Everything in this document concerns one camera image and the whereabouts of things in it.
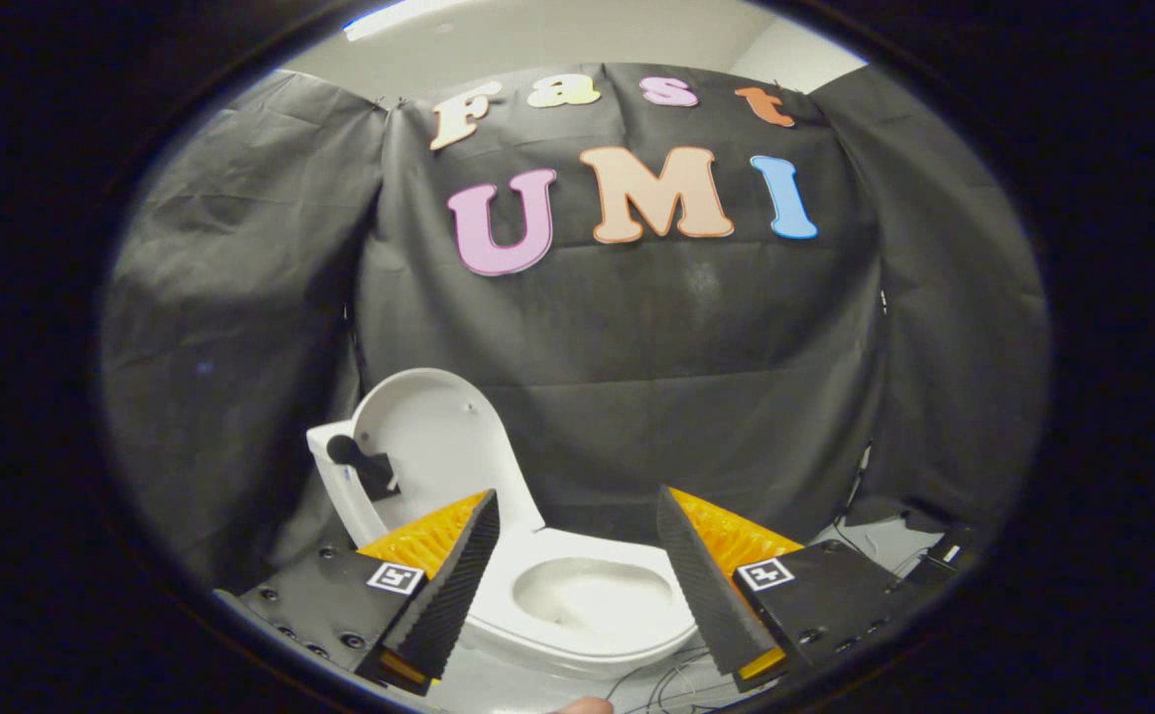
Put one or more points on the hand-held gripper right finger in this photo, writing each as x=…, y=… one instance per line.
x=701, y=585

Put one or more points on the white toilet lid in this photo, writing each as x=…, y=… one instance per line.
x=438, y=426

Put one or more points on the black box with white label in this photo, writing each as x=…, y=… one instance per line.
x=949, y=555

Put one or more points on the white toilet bowl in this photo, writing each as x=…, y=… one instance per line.
x=537, y=545

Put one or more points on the white toilet tank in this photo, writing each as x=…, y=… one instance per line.
x=339, y=496

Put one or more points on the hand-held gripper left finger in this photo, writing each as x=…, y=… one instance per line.
x=458, y=585

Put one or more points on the ceiling light panel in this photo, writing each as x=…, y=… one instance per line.
x=408, y=12

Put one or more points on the black backdrop cloth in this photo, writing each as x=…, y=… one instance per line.
x=636, y=327

